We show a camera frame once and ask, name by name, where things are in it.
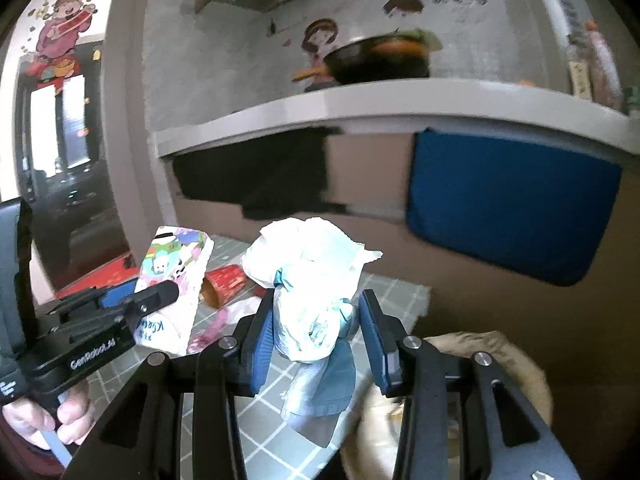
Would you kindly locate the red festive door decoration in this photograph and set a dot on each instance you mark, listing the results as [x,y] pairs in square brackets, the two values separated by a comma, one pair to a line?
[55,30]

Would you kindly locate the blue hanging towel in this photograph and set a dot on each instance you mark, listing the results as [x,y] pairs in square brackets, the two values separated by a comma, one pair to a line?
[527,208]

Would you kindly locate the black hanging towel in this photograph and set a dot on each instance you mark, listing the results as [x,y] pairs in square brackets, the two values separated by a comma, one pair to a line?
[270,178]

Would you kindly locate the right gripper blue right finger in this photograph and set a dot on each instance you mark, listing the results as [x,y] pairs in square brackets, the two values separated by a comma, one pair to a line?
[382,336]

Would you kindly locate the colourful cartoon tissue packet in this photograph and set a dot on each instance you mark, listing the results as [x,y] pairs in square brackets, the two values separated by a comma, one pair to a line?
[172,274]

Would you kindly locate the grey kitchen countertop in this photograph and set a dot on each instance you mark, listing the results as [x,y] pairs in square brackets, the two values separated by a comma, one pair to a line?
[399,106]

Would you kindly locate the black wok with wooden handle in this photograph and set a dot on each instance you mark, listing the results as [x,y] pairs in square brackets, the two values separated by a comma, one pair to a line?
[376,58]

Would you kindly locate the red paper cup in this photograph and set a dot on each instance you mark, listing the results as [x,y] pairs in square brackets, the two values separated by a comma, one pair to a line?
[221,285]

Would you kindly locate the sauce bottle with beige label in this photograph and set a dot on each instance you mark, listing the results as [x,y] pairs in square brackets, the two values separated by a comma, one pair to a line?
[578,67]

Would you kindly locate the green grid tablecloth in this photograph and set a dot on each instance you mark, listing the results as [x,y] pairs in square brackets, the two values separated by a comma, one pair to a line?
[238,410]

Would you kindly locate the dark red sleeve forearm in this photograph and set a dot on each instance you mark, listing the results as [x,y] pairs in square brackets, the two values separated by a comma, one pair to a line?
[21,460]

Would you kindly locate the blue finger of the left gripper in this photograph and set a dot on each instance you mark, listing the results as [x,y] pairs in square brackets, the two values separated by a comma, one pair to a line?
[150,300]
[115,294]

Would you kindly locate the red orange-capped bottle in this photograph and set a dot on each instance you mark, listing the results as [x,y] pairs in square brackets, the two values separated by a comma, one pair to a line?
[606,87]

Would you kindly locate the person left hand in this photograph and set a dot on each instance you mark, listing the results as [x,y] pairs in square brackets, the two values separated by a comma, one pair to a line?
[74,418]

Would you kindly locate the white blue tissue pack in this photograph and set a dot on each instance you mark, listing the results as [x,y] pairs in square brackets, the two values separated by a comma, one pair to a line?
[314,270]

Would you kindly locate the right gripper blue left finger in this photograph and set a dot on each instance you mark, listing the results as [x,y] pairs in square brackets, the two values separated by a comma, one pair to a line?
[255,335]

